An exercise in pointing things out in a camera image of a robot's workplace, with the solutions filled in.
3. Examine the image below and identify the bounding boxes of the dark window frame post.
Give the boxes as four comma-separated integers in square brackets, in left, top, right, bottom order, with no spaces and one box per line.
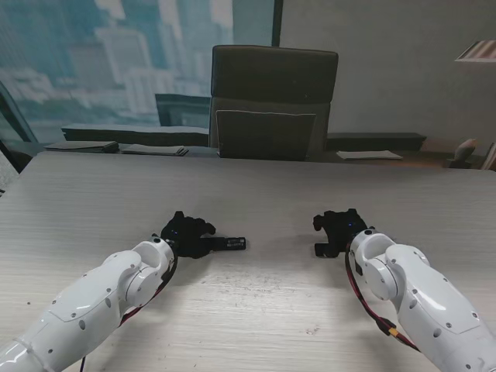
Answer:
[271,0,284,47]

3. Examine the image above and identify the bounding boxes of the red black right arm cable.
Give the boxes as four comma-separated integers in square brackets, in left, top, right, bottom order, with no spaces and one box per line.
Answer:
[346,247,422,353]

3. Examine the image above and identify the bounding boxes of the white paper sheet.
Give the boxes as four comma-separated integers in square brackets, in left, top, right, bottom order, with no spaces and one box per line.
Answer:
[336,150,404,161]

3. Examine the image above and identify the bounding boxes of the black battery cover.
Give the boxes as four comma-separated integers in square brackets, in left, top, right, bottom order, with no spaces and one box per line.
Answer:
[314,242,338,258]

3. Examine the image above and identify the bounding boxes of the grey paper stack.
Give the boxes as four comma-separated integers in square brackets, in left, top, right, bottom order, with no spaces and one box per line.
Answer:
[121,143,190,157]

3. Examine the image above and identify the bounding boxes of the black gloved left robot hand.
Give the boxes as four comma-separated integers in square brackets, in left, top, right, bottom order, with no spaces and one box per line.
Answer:
[160,210,217,260]

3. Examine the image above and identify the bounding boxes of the black remote control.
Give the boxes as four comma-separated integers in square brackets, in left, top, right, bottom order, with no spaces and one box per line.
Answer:
[201,236,248,252]

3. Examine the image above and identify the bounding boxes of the wooden frame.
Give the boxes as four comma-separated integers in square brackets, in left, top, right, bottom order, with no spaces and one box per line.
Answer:
[481,141,496,171]

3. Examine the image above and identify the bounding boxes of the wall shelf with books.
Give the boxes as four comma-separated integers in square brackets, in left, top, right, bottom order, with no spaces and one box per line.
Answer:
[454,40,496,63]

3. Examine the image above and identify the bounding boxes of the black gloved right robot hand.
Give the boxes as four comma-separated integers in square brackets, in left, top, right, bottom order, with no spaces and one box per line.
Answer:
[312,208,369,257]

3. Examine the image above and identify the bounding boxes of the short dark low bench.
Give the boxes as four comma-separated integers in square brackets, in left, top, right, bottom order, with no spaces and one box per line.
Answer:
[327,132,427,152]

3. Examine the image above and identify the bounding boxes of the dark office chair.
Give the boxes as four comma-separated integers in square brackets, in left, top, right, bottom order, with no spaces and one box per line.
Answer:
[208,44,340,162]

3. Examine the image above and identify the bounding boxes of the slanted dark window frame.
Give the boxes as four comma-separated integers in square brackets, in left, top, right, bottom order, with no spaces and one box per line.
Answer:
[0,80,40,174]

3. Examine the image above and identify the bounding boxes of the dark grey folder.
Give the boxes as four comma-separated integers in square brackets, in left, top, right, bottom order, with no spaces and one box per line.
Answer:
[43,140,119,154]

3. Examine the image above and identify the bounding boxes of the beige figurine ornament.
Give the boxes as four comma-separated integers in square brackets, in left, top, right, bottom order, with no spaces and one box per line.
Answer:
[444,138,478,170]

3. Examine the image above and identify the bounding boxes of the long dark low bench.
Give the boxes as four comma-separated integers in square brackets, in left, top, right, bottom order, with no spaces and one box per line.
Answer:
[60,122,210,148]

